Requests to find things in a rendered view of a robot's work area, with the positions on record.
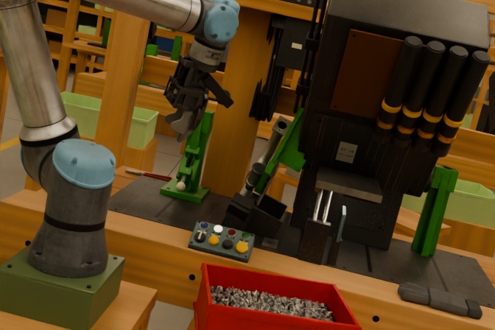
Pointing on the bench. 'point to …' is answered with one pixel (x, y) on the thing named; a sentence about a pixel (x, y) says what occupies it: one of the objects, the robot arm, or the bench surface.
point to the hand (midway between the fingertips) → (183, 137)
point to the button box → (222, 242)
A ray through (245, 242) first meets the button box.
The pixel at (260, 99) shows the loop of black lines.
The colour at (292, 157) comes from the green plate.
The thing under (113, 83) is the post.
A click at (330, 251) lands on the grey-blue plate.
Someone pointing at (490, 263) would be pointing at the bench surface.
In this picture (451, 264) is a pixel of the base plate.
